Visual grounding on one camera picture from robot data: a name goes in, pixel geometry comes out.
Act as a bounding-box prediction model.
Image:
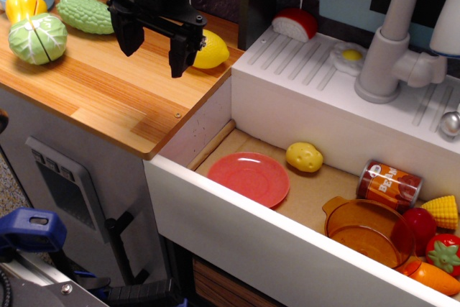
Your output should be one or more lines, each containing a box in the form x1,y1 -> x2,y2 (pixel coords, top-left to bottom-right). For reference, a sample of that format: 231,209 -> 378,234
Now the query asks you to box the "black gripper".
108,0 -> 207,78

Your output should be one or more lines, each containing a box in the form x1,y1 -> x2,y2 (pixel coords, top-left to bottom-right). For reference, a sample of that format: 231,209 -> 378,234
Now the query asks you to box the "yellow toy lemon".
193,29 -> 230,69

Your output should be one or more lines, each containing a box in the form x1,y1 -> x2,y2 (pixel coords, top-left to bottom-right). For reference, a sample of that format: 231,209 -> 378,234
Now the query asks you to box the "pink plastic plate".
208,152 -> 290,209

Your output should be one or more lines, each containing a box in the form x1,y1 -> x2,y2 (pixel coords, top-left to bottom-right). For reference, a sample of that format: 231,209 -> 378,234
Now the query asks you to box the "green toy bitter gourd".
56,0 -> 114,35

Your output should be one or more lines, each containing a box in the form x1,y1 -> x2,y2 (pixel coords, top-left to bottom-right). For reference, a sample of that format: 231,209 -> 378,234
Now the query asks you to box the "green toy cabbage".
8,13 -> 68,65

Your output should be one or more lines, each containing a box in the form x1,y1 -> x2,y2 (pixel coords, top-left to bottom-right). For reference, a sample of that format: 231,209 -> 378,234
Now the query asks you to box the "yellow toy bell pepper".
5,0 -> 47,24

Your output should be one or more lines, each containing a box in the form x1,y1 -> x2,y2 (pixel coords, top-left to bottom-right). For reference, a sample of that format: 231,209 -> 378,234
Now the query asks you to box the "grey toy oven door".
25,137 -> 149,285

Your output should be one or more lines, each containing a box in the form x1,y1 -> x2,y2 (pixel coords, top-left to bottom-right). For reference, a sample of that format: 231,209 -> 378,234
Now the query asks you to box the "yellow toy potato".
285,142 -> 323,173

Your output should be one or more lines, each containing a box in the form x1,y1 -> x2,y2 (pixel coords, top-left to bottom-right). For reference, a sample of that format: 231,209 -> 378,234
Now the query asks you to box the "toy fried egg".
329,42 -> 367,77

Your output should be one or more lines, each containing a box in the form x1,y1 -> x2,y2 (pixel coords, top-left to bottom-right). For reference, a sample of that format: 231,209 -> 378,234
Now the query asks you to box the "blue clamp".
1,207 -> 67,255

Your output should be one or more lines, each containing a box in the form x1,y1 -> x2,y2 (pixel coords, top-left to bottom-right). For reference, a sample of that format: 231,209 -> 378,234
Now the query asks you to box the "grey toy faucet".
354,0 -> 447,104

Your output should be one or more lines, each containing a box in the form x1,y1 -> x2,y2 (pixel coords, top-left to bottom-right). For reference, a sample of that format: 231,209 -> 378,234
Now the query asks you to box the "orange toy bean can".
356,160 -> 424,214

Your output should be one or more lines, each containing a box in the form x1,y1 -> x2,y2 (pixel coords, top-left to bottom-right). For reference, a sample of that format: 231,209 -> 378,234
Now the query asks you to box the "transparent orange toy pot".
322,196 -> 418,272

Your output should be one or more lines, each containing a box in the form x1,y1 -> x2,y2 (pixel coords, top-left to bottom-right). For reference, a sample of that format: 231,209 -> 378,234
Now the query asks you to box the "white bottle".
430,0 -> 459,58

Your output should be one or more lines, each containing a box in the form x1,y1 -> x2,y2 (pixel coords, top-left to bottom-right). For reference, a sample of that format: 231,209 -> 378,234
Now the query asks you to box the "silver round knob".
439,111 -> 460,138

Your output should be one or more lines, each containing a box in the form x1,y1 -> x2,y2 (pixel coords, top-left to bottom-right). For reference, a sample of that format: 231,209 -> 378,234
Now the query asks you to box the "red toy apple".
402,208 -> 437,257

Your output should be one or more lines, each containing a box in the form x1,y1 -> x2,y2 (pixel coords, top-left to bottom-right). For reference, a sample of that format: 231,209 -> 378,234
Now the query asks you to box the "yellow toy corn piece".
421,196 -> 459,230

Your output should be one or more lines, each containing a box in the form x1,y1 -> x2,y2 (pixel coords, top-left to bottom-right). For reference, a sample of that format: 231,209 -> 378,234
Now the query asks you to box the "red toy tomato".
425,234 -> 459,277

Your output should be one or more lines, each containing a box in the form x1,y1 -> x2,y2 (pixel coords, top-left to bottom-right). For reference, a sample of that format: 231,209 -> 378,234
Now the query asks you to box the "orange toy carrot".
402,261 -> 459,296

